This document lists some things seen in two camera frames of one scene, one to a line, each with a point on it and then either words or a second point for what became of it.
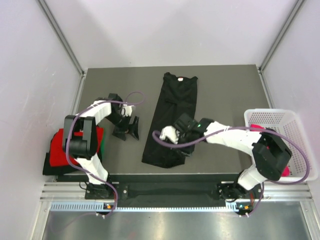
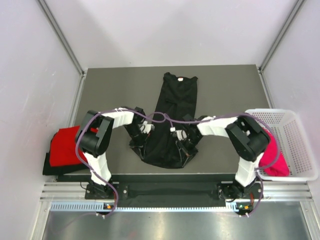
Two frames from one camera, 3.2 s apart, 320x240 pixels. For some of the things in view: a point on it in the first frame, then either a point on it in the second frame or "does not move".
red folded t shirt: (57, 154) does not move
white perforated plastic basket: (287, 121) does not move
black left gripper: (133, 130) to (139, 145)
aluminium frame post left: (67, 45) does not move
